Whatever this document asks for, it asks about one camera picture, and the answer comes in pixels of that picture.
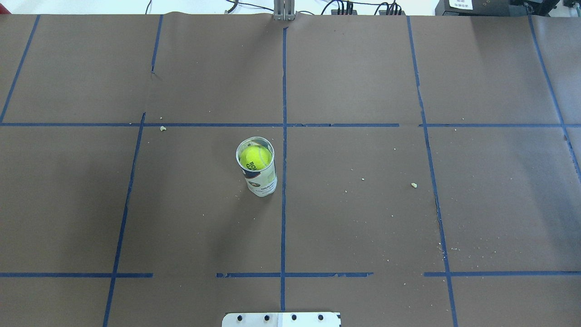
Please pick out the black computer box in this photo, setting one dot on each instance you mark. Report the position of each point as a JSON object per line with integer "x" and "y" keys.
{"x": 494, "y": 8}

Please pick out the yellow tennis ball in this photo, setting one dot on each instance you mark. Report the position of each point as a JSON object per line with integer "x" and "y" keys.
{"x": 255, "y": 157}

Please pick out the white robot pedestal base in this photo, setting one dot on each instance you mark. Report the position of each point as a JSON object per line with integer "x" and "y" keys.
{"x": 283, "y": 319}

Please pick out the aluminium frame post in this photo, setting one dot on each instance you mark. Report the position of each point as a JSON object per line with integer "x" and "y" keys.
{"x": 284, "y": 10}

